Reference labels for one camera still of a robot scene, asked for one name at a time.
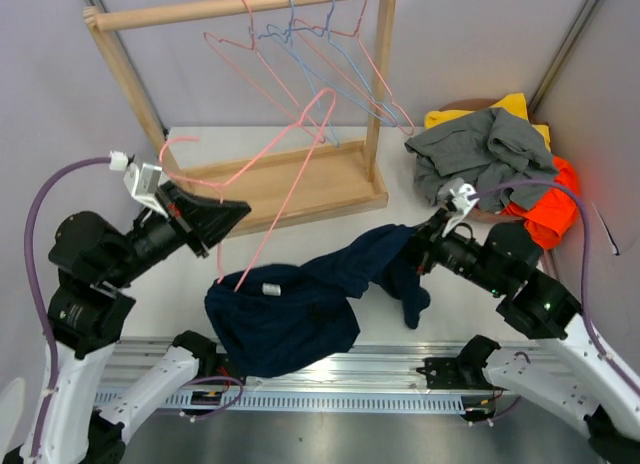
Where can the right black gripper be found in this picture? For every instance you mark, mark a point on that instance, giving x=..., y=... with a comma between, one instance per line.
x=427, y=239

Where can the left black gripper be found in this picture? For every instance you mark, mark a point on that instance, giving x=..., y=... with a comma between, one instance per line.
x=211, y=218

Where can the grey shorts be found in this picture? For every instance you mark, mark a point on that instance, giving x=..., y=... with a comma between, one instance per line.
x=485, y=148

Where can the orange shorts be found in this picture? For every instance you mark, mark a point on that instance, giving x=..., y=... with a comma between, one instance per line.
x=554, y=214

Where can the navy blue shorts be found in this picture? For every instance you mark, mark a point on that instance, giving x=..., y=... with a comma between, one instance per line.
x=279, y=318

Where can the yellow shorts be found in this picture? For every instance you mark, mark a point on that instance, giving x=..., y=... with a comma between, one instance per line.
x=515, y=109

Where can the blue hanger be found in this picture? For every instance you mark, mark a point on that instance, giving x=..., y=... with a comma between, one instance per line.
x=284, y=37
x=368, y=97

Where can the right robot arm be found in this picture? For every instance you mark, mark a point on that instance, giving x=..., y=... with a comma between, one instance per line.
x=600, y=399

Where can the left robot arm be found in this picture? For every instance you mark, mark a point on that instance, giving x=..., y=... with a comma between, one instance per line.
x=87, y=313

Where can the wooden clothes rack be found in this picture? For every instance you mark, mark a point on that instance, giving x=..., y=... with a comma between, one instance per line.
x=298, y=177

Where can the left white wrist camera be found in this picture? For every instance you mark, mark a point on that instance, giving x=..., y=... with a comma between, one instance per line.
x=141, y=180

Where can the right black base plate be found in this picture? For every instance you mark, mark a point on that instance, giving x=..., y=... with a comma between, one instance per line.
x=447, y=373

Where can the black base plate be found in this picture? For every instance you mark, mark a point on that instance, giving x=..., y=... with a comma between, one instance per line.
x=219, y=369
x=447, y=373

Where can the aluminium mounting rail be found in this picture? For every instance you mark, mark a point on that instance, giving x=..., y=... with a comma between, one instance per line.
x=392, y=369

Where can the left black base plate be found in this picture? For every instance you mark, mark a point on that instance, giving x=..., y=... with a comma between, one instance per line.
x=219, y=369

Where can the slotted grey cable duct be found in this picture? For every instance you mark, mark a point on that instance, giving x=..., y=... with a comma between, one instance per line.
x=280, y=401

